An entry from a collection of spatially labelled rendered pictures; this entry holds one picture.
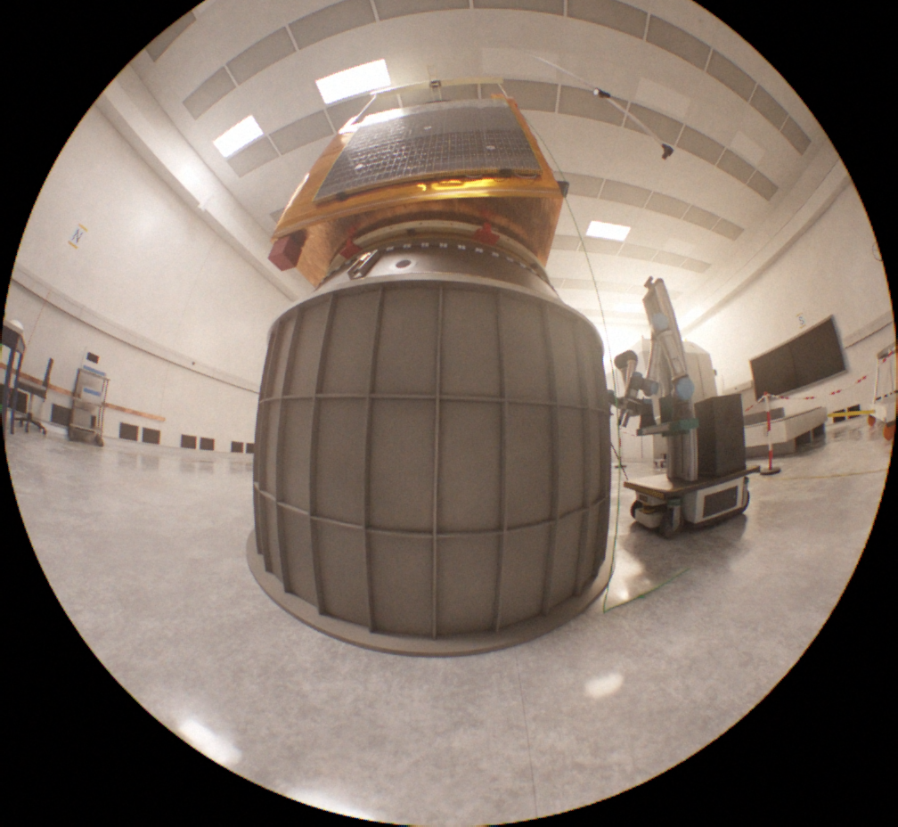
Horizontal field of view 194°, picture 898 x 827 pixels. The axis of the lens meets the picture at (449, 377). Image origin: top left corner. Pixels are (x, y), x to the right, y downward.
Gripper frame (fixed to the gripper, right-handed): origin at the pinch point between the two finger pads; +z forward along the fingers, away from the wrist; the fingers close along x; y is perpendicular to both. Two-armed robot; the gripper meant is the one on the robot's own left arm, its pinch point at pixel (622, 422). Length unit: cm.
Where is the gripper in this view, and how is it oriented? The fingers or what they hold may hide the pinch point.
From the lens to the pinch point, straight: 166.8
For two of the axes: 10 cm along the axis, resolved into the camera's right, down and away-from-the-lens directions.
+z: -3.4, 9.4, 0.2
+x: -3.6, -1.2, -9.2
